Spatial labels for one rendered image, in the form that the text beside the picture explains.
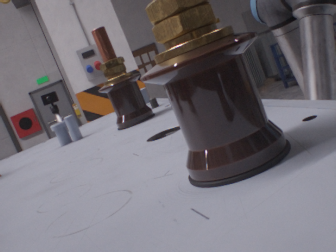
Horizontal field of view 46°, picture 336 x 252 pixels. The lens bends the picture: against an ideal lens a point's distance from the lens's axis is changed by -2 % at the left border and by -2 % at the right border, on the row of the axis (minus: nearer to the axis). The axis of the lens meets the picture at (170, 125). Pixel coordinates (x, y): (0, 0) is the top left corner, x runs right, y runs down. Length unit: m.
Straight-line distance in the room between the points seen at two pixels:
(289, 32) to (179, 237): 1.03
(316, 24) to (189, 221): 0.90
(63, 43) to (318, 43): 4.62
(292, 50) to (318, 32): 0.16
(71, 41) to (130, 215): 5.20
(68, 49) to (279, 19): 4.44
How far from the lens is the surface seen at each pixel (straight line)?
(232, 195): 0.27
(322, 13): 1.11
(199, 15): 0.29
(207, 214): 0.25
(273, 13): 1.22
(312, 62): 1.09
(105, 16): 5.54
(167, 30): 0.29
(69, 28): 5.50
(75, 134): 0.98
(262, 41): 9.76
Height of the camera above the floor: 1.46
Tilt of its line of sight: 9 degrees down
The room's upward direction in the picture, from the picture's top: 22 degrees counter-clockwise
